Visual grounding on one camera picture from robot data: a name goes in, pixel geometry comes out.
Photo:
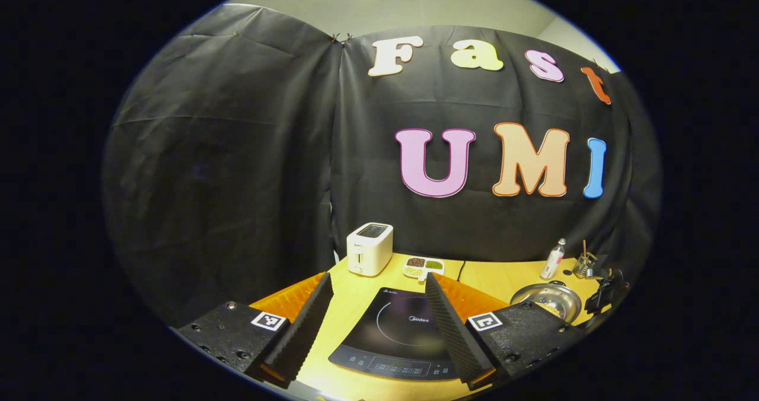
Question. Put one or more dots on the black induction cooktop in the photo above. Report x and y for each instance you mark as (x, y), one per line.
(391, 330)

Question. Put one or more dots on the white toaster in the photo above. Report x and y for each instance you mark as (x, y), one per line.
(369, 250)

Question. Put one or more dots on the white divided dish with beans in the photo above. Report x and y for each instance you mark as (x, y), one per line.
(423, 267)

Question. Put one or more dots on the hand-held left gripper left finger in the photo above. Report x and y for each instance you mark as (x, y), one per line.
(308, 330)

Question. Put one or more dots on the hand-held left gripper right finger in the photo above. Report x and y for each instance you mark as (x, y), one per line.
(453, 336)

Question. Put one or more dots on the clear bottle with pink label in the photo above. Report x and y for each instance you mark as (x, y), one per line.
(552, 261)

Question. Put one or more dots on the black backdrop cloth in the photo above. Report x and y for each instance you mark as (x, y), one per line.
(237, 152)

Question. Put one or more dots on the metal cloth clip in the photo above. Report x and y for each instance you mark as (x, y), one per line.
(343, 37)

